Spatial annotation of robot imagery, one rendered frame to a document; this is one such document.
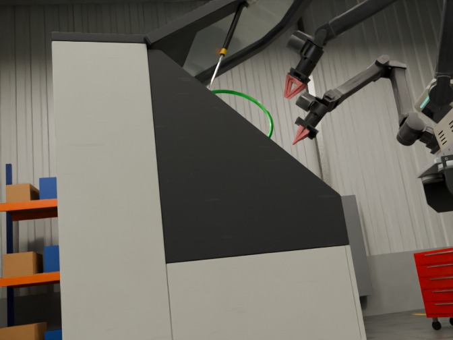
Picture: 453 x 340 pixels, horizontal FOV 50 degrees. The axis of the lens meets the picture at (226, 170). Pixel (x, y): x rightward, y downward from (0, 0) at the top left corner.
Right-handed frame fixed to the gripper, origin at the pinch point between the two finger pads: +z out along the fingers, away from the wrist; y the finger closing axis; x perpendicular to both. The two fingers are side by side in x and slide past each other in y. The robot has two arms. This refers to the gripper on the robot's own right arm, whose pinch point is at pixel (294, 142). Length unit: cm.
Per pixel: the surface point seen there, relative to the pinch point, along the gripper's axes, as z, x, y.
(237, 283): 59, 44, -16
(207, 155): 35, 46, 15
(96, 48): 31, 54, 60
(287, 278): 48, 40, -26
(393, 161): -316, -692, -113
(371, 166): -281, -686, -86
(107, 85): 38, 53, 50
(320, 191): 20.0, 36.1, -19.0
